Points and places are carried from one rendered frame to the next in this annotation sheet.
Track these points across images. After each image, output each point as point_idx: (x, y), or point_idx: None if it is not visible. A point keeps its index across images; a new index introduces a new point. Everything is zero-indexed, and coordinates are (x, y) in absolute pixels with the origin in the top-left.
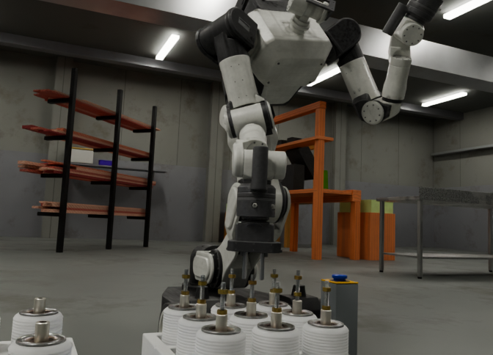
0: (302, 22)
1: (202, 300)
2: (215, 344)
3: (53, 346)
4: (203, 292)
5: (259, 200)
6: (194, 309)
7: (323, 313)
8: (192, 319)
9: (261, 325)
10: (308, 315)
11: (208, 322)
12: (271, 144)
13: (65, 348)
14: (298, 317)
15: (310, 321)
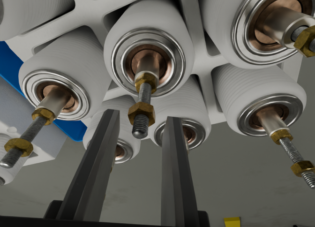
0: None
1: (47, 124)
2: None
3: (6, 183)
4: (37, 133)
5: None
6: (0, 23)
7: (267, 134)
8: (56, 118)
9: (159, 135)
10: (284, 59)
11: (82, 118)
12: None
13: (11, 177)
14: (252, 67)
15: (247, 112)
